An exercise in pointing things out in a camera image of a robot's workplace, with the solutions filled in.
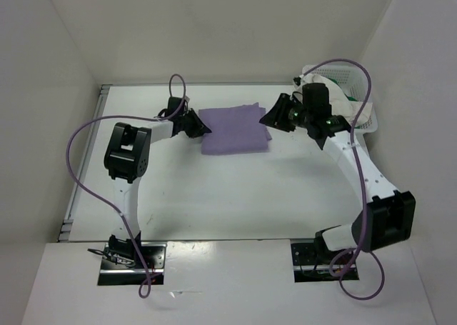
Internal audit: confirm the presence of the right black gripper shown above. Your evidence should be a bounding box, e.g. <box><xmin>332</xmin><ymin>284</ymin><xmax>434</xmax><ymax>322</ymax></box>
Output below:
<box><xmin>259</xmin><ymin>92</ymin><xmax>313</xmax><ymax>132</ymax></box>

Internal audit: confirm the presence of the purple t shirt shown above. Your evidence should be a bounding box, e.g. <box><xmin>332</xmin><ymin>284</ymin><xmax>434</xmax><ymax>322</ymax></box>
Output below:
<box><xmin>199</xmin><ymin>103</ymin><xmax>271</xmax><ymax>156</ymax></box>

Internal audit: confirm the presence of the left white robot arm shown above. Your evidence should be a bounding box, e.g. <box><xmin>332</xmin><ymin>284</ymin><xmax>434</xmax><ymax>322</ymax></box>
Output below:
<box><xmin>104</xmin><ymin>96</ymin><xmax>211</xmax><ymax>268</ymax></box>

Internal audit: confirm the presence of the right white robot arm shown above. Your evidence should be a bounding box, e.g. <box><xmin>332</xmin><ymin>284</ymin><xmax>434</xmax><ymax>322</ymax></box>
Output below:
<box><xmin>259</xmin><ymin>83</ymin><xmax>416</xmax><ymax>263</ymax></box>

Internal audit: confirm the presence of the cream white t shirt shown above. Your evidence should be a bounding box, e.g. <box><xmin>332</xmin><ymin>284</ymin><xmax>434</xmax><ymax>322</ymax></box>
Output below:
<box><xmin>296</xmin><ymin>73</ymin><xmax>363</xmax><ymax>124</ymax></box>

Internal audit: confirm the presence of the green t shirt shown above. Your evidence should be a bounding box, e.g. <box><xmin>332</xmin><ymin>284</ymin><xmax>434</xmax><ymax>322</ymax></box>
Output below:
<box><xmin>330</xmin><ymin>78</ymin><xmax>365</xmax><ymax>101</ymax></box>

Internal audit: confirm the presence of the white plastic basket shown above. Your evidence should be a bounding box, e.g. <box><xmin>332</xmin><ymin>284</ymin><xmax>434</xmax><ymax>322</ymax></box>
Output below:
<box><xmin>299</xmin><ymin>62</ymin><xmax>378</xmax><ymax>134</ymax></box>

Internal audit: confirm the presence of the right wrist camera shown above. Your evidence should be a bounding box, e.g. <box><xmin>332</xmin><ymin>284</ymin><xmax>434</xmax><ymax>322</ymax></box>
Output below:
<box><xmin>293</xmin><ymin>75</ymin><xmax>303</xmax><ymax>86</ymax></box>

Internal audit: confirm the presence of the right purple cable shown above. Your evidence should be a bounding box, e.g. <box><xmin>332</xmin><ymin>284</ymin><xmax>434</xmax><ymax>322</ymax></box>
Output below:
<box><xmin>299</xmin><ymin>58</ymin><xmax>386</xmax><ymax>300</ymax></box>

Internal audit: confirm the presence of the purple cable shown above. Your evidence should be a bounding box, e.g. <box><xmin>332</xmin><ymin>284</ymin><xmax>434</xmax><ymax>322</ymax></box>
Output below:
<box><xmin>66</xmin><ymin>74</ymin><xmax>190</xmax><ymax>299</ymax></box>
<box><xmin>299</xmin><ymin>58</ymin><xmax>386</xmax><ymax>300</ymax></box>

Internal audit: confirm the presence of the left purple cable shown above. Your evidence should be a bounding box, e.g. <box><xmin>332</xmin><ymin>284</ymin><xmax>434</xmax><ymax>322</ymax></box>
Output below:
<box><xmin>66</xmin><ymin>74</ymin><xmax>190</xmax><ymax>299</ymax></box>

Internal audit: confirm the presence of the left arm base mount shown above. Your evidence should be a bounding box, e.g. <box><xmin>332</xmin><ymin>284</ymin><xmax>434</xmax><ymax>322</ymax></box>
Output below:
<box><xmin>87</xmin><ymin>242</ymin><xmax>166</xmax><ymax>286</ymax></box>

